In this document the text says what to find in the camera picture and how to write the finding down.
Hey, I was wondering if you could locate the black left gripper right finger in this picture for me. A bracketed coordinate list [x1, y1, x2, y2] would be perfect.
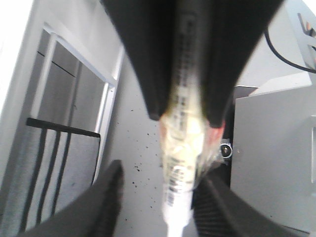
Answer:
[193, 172, 309, 237]

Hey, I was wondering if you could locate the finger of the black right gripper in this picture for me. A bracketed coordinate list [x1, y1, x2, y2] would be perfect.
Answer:
[101, 0, 176, 121]
[201, 0, 282, 128]

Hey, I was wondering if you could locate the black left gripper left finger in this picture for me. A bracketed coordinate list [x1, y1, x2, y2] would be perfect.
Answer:
[19, 160, 123, 237]

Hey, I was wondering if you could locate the white black whiteboard marker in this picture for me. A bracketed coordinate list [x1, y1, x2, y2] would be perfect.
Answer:
[160, 9, 224, 237]

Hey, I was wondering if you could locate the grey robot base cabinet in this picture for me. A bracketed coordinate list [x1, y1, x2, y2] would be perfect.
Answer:
[231, 39, 316, 237]

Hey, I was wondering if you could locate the grey fabric pocket organizer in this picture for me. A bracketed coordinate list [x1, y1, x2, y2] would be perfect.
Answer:
[0, 118, 101, 237]

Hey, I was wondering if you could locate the white metal stand frame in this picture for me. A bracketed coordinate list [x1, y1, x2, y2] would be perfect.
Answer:
[0, 20, 124, 184]

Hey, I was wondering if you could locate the black cable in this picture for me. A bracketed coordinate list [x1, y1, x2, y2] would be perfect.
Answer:
[264, 24, 316, 74]

